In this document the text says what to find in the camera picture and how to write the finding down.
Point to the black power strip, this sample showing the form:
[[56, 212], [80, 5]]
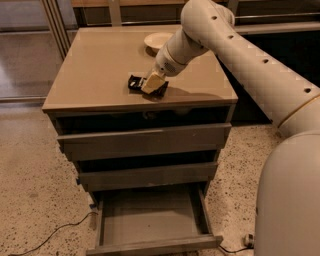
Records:
[[249, 241]]

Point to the middle grey drawer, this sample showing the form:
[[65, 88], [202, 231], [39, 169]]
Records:
[[147, 177]]

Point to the top grey drawer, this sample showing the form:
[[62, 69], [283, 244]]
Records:
[[167, 140]]

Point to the metal railing frame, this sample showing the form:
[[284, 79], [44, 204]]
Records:
[[269, 23]]

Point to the white bowl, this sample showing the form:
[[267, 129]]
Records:
[[156, 40]]

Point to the bottom grey drawer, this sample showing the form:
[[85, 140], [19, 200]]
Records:
[[153, 221]]

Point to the black rxbar chocolate bar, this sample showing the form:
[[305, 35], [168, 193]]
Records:
[[135, 84]]

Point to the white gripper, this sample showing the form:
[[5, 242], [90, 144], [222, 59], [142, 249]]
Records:
[[165, 65]]

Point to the grey drawer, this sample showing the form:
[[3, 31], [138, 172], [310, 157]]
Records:
[[153, 221], [147, 177], [167, 140]]

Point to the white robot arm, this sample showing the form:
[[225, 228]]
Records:
[[288, 201]]

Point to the grey drawer cabinet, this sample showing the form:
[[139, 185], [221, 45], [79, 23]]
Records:
[[90, 95]]

